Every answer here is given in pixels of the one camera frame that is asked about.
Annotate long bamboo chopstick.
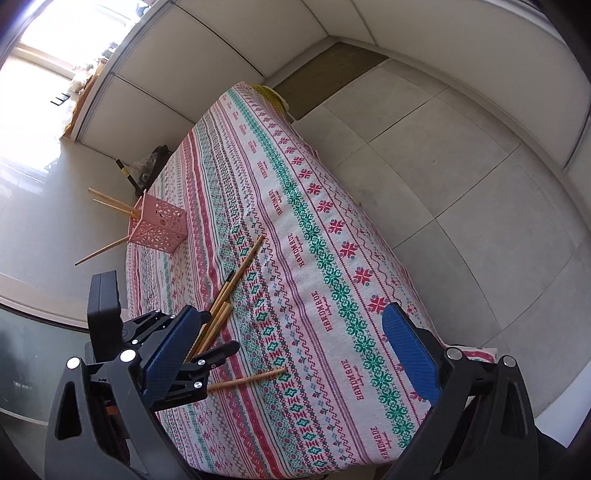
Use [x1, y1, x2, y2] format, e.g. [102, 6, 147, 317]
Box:
[219, 235, 263, 308]

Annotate bamboo chopstick sticking sideways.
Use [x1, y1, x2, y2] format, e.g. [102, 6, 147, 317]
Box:
[74, 236, 130, 266]

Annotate white kitchen cabinets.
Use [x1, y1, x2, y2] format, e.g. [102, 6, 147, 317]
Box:
[68, 0, 591, 195]

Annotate pink perforated utensil holder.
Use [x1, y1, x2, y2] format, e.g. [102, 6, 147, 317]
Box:
[128, 193, 187, 254]

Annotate patterned tablecloth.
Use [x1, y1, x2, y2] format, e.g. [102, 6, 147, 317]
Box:
[124, 80, 500, 480]

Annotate yellow cloth on counter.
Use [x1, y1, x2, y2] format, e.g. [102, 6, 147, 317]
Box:
[62, 72, 102, 139]

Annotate yellow chair under table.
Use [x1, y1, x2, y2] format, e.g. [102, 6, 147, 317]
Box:
[252, 84, 294, 123]

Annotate black rack on counter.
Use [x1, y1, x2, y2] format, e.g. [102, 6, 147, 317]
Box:
[50, 93, 70, 106]

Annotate countertop clutter items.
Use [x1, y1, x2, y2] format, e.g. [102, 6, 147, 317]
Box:
[67, 43, 118, 95]

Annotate brown floor mat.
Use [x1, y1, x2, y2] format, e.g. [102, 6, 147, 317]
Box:
[274, 42, 387, 120]

